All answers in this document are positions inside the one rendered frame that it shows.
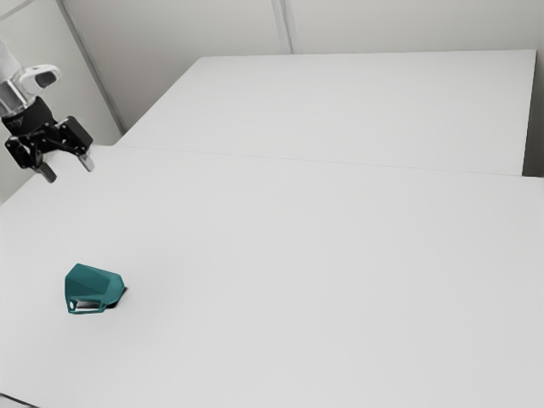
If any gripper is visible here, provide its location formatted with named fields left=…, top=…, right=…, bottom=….
left=1, top=96, right=95, bottom=184

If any teal faceted mug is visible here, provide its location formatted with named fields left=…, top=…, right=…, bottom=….
left=64, top=263, right=126, bottom=316

